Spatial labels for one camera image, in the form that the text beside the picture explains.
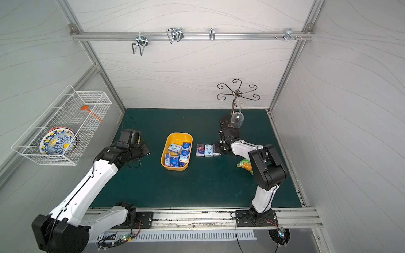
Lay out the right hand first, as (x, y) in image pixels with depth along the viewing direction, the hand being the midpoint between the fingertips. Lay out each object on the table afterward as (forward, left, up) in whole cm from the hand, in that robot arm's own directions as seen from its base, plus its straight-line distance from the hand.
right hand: (218, 147), depth 98 cm
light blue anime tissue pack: (-3, +27, +2) cm, 27 cm away
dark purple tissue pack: (-4, +3, +1) cm, 5 cm away
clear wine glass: (+7, -10, +20) cm, 23 cm away
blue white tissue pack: (-2, +20, +1) cm, 21 cm away
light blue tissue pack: (-3, +6, +1) cm, 7 cm away
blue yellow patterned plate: (-20, +65, +34) cm, 76 cm away
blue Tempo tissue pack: (-13, +25, +4) cm, 28 cm away
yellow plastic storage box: (+5, +28, +1) cm, 28 cm away
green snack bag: (-12, -16, +2) cm, 20 cm away
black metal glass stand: (+18, -9, +29) cm, 36 cm away
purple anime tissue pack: (-4, +11, +1) cm, 12 cm away
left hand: (-12, +37, +17) cm, 42 cm away
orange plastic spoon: (+2, +68, +31) cm, 75 cm away
